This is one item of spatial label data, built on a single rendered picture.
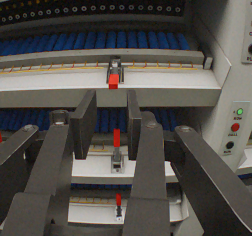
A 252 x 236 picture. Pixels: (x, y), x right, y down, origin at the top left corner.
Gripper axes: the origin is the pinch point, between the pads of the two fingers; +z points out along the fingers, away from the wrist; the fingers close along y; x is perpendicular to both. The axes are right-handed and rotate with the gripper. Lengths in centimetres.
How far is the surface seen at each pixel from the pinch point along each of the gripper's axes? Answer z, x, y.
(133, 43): 23.9, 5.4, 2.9
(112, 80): 11.3, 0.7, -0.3
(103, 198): 29.0, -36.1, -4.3
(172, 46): 23.7, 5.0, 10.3
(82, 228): 28, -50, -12
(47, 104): 18.3, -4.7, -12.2
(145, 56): 20.3, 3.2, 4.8
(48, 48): 23.5, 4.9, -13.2
